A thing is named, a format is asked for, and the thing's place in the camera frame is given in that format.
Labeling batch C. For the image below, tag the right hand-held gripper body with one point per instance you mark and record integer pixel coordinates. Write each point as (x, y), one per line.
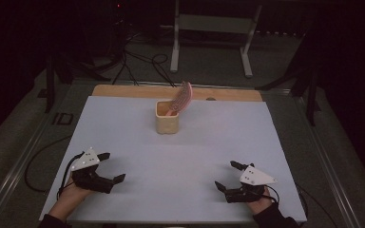
(244, 193)

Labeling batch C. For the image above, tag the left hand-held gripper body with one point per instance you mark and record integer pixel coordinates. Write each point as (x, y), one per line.
(90, 182)

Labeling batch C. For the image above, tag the beige square cup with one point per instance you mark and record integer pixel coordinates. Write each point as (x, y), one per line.
(167, 125)

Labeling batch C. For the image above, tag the pink hairbrush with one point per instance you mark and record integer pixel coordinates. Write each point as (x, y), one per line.
(182, 98)

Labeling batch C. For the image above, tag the person's right hand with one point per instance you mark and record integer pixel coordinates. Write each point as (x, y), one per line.
(259, 205)

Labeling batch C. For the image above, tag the person's left hand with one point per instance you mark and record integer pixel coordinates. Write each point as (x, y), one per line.
(72, 194)

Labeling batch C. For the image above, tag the pale table mat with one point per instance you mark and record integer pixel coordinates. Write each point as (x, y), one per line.
(202, 142)

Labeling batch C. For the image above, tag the black stand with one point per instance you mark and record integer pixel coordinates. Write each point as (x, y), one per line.
(312, 101)
(49, 85)

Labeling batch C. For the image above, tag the white metal stand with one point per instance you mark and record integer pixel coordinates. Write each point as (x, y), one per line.
(215, 23)

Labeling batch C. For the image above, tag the black rectangular floor frame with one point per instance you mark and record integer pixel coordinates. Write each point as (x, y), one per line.
(57, 118)

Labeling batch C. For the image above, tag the metal frame rail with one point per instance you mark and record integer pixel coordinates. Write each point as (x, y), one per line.
(326, 158)
(19, 164)

